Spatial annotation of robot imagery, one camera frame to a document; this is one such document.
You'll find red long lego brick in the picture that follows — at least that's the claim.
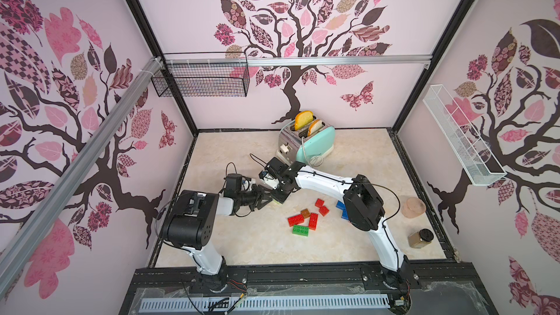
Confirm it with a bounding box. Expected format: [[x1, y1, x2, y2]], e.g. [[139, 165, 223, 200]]
[[287, 214, 306, 227], [308, 213, 319, 230]]

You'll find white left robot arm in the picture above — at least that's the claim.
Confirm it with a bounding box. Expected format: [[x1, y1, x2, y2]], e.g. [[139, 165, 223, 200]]
[[162, 185, 273, 293]]

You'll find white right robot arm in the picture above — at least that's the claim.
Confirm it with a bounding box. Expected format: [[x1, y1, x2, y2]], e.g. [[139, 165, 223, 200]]
[[259, 162, 415, 289]]

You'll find brown small lego brick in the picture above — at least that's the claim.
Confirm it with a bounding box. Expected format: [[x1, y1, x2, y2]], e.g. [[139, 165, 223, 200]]
[[300, 209, 311, 219]]

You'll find small red lego brick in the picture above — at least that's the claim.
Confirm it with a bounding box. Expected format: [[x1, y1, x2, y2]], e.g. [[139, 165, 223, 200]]
[[315, 198, 325, 208], [319, 206, 330, 217]]

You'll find green long lego brick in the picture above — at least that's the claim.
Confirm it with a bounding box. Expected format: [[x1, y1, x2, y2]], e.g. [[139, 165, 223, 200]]
[[292, 225, 309, 237]]

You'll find red long lego brick upright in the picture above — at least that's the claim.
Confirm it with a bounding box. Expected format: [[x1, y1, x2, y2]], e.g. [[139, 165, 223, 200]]
[[308, 213, 319, 230]]

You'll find blue lego brick left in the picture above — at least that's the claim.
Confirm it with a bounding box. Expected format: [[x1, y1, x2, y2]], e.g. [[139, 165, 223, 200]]
[[336, 201, 346, 210]]

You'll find mint and cream toaster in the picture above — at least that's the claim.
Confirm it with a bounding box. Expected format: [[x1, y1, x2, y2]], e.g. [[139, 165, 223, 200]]
[[276, 121, 335, 168]]

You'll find toast slice right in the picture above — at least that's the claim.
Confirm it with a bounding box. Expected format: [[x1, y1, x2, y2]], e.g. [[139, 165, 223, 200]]
[[307, 119, 325, 137]]

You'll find toast slice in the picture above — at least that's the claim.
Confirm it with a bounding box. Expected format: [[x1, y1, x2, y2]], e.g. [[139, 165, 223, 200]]
[[307, 119, 325, 137], [294, 111, 314, 131]]

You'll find toast slice left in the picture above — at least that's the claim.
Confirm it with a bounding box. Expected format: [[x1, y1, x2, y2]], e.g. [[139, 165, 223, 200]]
[[294, 111, 314, 131]]

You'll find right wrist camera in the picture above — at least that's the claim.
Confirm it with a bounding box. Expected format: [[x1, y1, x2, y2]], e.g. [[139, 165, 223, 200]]
[[259, 157, 288, 189]]

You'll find white slotted cable duct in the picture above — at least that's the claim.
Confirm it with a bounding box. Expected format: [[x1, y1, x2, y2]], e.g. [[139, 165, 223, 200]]
[[136, 294, 389, 314]]

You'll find black wire basket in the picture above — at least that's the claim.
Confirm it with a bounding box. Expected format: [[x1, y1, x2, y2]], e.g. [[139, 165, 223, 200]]
[[152, 50, 250, 97]]

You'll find aluminium rail back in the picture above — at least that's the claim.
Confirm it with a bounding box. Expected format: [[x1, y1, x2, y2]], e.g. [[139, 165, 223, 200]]
[[166, 55, 432, 67]]

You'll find aluminium rail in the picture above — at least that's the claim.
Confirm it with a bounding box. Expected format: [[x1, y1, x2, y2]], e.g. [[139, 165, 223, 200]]
[[166, 55, 432, 67], [0, 56, 163, 298]]

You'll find white wire shelf basket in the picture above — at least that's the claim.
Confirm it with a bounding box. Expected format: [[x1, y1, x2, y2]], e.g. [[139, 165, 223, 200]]
[[423, 85, 507, 186]]

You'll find aluminium rail left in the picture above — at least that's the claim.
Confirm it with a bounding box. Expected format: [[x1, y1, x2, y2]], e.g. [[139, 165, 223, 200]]
[[0, 56, 163, 298]]

